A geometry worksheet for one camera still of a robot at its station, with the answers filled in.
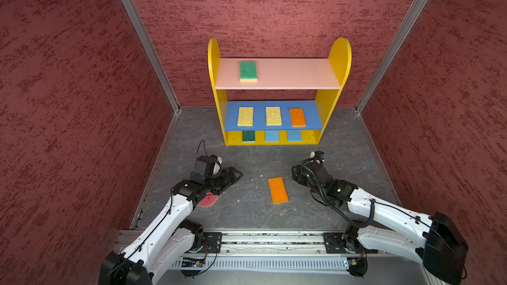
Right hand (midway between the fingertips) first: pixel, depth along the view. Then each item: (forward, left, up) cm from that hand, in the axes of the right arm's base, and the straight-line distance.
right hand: (296, 175), depth 82 cm
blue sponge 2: (+27, -4, -8) cm, 29 cm away
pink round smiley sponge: (-7, +38, -6) cm, 39 cm away
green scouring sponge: (+26, +21, -6) cm, 34 cm away
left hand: (-3, +25, +1) cm, 25 cm away
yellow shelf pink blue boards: (+47, +4, -1) cm, 47 cm away
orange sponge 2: (-2, +7, -9) cm, 12 cm away
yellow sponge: (+30, +22, +6) cm, 38 cm away
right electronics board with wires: (-32, -20, -11) cm, 39 cm away
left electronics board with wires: (-29, +42, -12) cm, 53 cm away
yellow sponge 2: (+29, +8, +5) cm, 31 cm away
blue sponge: (+27, +9, -7) cm, 29 cm away
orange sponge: (+29, -4, +5) cm, 30 cm away
